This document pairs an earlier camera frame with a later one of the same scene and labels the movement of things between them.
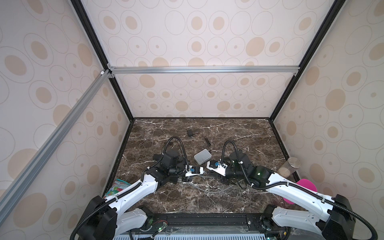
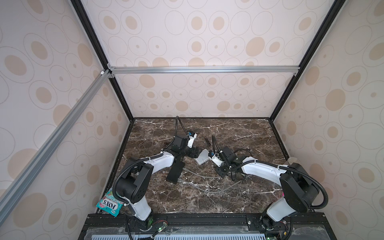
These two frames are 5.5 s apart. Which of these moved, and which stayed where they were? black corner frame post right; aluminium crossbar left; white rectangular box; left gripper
Moved: left gripper
Stayed: aluminium crossbar left; white rectangular box; black corner frame post right
